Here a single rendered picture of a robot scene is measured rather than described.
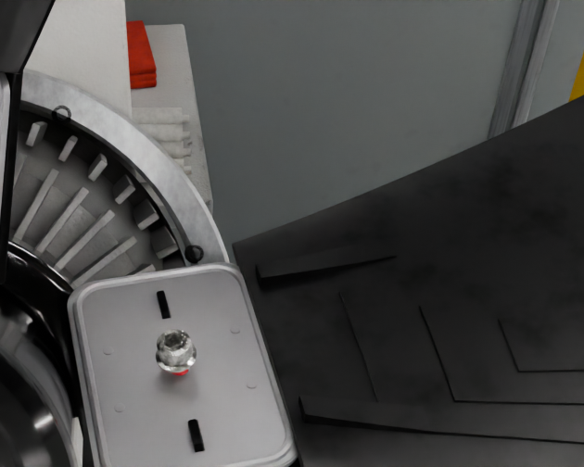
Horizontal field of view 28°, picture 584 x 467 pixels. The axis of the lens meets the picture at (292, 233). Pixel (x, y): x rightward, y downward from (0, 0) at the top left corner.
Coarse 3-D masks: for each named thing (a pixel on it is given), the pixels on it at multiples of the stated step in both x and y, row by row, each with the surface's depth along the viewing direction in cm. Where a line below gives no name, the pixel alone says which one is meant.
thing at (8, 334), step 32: (32, 256) 42; (0, 288) 42; (32, 288) 42; (64, 288) 43; (0, 320) 35; (32, 320) 42; (64, 320) 42; (0, 352) 32; (32, 352) 35; (64, 352) 43; (0, 384) 31; (32, 384) 32; (64, 384) 37; (0, 416) 32; (32, 416) 32; (64, 416) 33; (0, 448) 33; (32, 448) 32; (64, 448) 32
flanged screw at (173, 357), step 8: (160, 336) 38; (168, 336) 38; (176, 336) 38; (184, 336) 38; (160, 344) 38; (168, 344) 38; (176, 344) 38; (184, 344) 38; (192, 344) 39; (160, 352) 38; (168, 352) 38; (176, 352) 37; (184, 352) 38; (192, 352) 38; (160, 360) 38; (168, 360) 38; (176, 360) 38; (184, 360) 38; (192, 360) 38; (168, 368) 38; (176, 368) 38; (184, 368) 38
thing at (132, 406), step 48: (96, 288) 41; (144, 288) 41; (192, 288) 41; (240, 288) 42; (96, 336) 40; (144, 336) 40; (192, 336) 40; (240, 336) 40; (96, 384) 38; (144, 384) 38; (192, 384) 38; (240, 384) 39; (96, 432) 37; (144, 432) 37; (240, 432) 37; (288, 432) 37
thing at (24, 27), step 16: (0, 0) 34; (16, 0) 33; (32, 0) 33; (48, 0) 33; (0, 16) 34; (16, 16) 33; (32, 16) 33; (0, 32) 34; (16, 32) 33; (32, 32) 33; (0, 48) 34; (16, 48) 33; (32, 48) 33; (0, 64) 34; (16, 64) 33
